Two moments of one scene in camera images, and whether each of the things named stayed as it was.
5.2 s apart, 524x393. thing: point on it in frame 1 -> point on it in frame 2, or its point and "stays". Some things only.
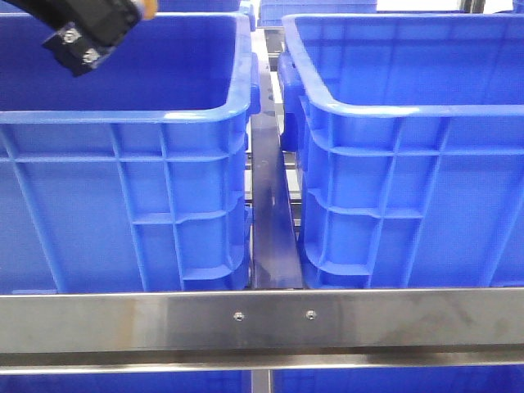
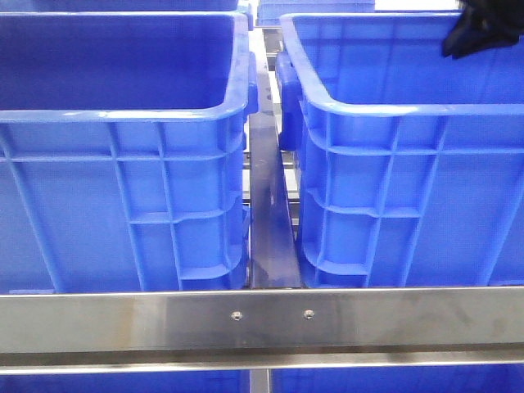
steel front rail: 173,332 stays
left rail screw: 238,316 stays
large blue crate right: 408,135 stays
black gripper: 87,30 -> 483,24
